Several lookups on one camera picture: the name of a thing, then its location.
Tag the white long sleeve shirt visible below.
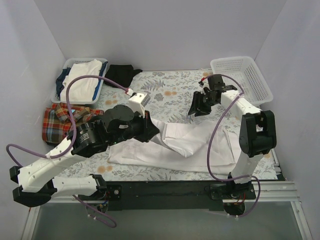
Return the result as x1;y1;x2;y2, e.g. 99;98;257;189
108;119;241;175

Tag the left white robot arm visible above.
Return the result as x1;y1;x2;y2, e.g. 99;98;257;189
9;104;160;208

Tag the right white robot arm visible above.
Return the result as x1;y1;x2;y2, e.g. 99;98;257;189
188;73;277;200

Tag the floral patterned table mat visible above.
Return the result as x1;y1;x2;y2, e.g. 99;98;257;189
46;69;278;182

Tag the right white plastic basket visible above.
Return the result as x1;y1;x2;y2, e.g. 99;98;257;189
210;56;274;107

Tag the black folded garment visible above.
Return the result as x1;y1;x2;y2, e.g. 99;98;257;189
104;64;143;88

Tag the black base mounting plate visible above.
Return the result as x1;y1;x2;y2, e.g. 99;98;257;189
84;181;257;212

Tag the folded white shirt in basket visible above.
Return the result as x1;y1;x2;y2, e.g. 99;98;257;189
60;59;103;102

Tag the red plaid shirt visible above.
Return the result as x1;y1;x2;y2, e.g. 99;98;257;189
42;102;104;145

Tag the navy garment in basket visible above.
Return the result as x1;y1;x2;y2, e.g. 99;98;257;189
55;67;71;99

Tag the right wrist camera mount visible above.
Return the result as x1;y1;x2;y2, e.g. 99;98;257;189
198;78;211;95

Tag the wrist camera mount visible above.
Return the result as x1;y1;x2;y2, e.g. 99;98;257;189
125;88;151;118
198;78;211;95

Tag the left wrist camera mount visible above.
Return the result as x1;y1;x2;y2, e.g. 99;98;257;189
125;88;151;118

